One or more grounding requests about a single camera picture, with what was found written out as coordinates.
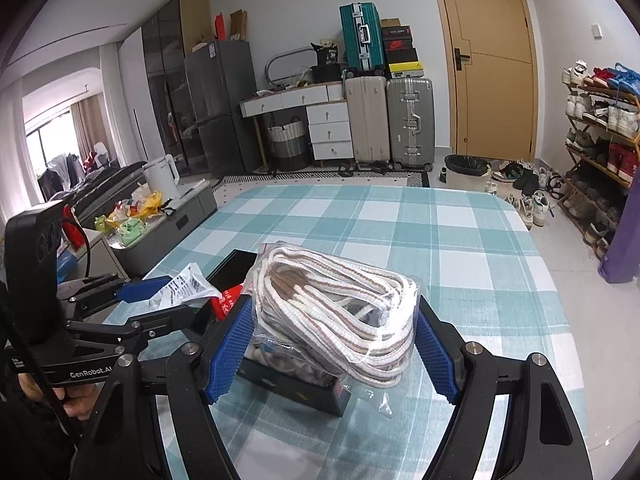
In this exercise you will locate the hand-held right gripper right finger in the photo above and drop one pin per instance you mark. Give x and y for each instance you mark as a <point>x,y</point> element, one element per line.
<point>440,355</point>

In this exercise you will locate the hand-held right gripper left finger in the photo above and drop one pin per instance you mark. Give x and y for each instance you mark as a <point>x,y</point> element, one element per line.
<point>230,355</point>

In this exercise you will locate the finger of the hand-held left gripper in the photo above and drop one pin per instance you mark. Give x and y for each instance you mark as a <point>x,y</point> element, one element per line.
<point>145,289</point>
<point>160,322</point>

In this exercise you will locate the white medicine sachet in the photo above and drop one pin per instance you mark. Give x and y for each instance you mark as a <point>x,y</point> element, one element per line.
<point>185,285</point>

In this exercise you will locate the red balloon glue pack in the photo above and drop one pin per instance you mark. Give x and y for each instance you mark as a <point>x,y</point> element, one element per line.
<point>227,302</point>

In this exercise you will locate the black cardboard box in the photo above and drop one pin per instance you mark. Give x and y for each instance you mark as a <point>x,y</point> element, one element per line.
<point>295,390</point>

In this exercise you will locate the person's left hand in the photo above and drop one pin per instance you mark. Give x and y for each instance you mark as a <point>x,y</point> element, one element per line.
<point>80,405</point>

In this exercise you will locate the green snack packet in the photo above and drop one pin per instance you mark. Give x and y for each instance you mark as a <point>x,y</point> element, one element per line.
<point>131,231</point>

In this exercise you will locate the grey storage cabinet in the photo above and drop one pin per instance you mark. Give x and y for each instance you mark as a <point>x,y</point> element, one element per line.
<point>170,230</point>

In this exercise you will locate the yellow snack bag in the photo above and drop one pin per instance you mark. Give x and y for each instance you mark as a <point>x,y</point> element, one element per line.
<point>150,204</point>

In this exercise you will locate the hanging clothes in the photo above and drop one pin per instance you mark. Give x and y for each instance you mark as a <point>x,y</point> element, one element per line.
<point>75,170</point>

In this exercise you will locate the white kettle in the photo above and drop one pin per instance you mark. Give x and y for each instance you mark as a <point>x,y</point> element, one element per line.
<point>160,177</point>

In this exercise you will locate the brown curtain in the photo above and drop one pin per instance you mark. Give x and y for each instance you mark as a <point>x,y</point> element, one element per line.
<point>90,127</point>

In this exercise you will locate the white curtain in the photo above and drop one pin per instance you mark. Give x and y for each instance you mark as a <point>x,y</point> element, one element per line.
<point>111,105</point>

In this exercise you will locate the scattered loose footwear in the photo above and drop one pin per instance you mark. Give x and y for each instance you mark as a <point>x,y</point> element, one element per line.
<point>535,200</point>

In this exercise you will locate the trash bin with black liner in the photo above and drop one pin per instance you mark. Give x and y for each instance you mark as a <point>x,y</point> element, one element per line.
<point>467,175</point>

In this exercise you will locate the black white patterned rug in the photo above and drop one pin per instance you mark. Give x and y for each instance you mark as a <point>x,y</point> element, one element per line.
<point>325,177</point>

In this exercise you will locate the woven laundry basket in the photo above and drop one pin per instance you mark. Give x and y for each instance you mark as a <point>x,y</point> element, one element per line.
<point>287,145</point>

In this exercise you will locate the grey refrigerator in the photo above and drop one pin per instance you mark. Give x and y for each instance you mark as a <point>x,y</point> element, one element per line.
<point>220,100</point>

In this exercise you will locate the dark glass wardrobe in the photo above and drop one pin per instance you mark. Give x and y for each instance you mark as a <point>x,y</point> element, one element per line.
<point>165,85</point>

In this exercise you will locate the purple bag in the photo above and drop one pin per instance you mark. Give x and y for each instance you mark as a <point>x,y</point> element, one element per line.
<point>625,250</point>

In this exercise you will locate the silver suitcase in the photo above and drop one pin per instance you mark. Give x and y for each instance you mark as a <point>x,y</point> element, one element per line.
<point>410,120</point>

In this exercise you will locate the beige suitcase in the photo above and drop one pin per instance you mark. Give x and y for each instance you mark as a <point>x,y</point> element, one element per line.
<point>367,120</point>

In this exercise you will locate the white drawer dresser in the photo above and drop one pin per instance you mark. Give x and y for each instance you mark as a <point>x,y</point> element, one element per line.
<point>327,122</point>

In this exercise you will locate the wooden shoe rack with shoes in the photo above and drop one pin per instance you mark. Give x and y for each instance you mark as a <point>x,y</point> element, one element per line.
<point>620,160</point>

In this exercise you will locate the large cardboard box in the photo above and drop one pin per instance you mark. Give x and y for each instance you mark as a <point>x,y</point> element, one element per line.
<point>195,20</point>

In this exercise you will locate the tan wooden door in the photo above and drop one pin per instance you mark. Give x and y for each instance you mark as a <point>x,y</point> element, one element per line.
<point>490,85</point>

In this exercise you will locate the small cardboard box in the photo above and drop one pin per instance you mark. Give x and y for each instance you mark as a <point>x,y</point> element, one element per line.
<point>238,25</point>

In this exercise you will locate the black yellow shoe box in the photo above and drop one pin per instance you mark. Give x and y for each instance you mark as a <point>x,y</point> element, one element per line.
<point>406,71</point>

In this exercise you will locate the black paper bag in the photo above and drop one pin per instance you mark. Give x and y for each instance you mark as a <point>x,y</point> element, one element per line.
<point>327,60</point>

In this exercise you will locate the plain black shoe box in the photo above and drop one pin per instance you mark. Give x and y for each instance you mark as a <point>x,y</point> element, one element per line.
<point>401,56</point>

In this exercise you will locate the black shoe box red logo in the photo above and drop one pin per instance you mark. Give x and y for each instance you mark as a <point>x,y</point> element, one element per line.
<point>398,44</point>

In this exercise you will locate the teal suitcase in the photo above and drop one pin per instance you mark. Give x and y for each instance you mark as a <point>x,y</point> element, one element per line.
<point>360,35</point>

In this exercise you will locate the brown shoe box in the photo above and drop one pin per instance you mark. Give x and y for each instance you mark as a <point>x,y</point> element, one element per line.
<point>396,23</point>

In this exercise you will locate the white curved tube frame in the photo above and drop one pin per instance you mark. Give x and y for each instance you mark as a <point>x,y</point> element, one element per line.
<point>272,62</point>

